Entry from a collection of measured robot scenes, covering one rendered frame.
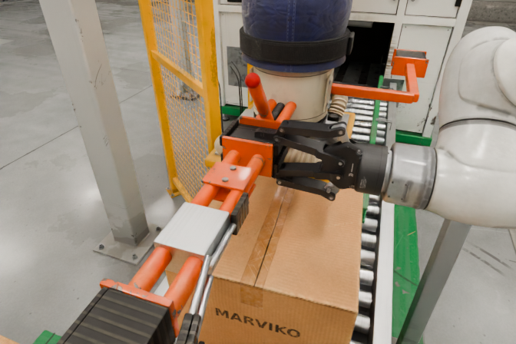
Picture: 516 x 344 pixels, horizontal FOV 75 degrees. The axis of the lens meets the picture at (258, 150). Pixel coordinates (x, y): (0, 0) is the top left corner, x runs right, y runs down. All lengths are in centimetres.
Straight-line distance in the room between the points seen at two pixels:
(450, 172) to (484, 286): 175
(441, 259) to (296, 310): 68
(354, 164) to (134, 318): 35
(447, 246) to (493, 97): 79
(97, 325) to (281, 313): 49
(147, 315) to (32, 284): 192
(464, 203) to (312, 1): 39
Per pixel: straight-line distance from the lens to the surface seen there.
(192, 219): 41
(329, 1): 65
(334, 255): 78
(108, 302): 35
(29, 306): 214
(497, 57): 54
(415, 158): 50
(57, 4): 160
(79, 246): 231
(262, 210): 86
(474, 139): 53
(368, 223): 148
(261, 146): 51
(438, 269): 133
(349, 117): 94
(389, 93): 79
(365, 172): 50
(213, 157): 74
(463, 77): 56
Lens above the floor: 153
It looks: 32 degrees down
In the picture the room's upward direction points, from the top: straight up
